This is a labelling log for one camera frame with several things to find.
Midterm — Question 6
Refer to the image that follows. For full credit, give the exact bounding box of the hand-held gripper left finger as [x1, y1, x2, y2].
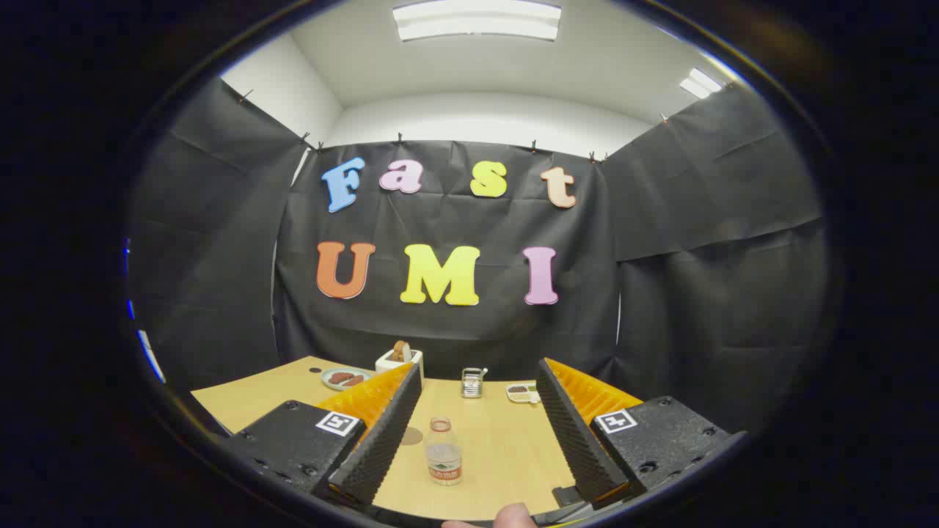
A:
[216, 362, 424, 508]

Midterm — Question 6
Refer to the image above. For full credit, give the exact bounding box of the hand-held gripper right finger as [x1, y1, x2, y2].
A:
[536, 358, 749, 510]

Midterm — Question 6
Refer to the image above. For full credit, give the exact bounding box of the clear plastic juice bottle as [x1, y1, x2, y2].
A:
[426, 417, 463, 486]

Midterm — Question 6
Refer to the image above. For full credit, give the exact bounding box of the white toaster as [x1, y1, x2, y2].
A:
[375, 348, 424, 384]

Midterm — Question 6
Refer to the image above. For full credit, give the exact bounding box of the wooden table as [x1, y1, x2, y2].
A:
[191, 356, 646, 521]

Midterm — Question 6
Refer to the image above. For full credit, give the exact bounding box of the pale green plate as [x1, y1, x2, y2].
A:
[321, 367, 375, 391]

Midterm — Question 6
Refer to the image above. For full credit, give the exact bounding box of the small ceiling light panel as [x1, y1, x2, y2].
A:
[679, 67, 723, 100]

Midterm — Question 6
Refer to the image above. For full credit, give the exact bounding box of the large ceiling light panel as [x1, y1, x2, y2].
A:
[392, 0, 562, 43]

